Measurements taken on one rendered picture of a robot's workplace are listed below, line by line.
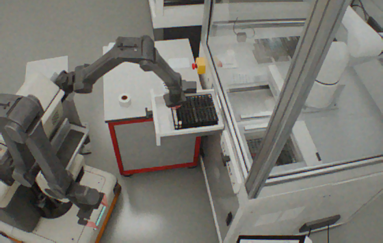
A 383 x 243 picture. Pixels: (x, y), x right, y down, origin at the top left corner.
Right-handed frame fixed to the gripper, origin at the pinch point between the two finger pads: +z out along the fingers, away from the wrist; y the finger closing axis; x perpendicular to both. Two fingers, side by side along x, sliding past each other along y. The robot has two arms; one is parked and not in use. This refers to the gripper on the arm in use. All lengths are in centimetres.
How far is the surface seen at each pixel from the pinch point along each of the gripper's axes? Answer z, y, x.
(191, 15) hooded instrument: 12, 34, 75
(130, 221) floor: 88, -39, -28
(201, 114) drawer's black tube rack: 4.1, 12.9, -5.3
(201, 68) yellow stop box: 7.2, 23.5, 25.3
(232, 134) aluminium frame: -9.5, 19.4, -26.5
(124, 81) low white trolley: 19.7, -19.9, 37.4
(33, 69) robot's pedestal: 21, -76, 65
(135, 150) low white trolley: 54, -23, 7
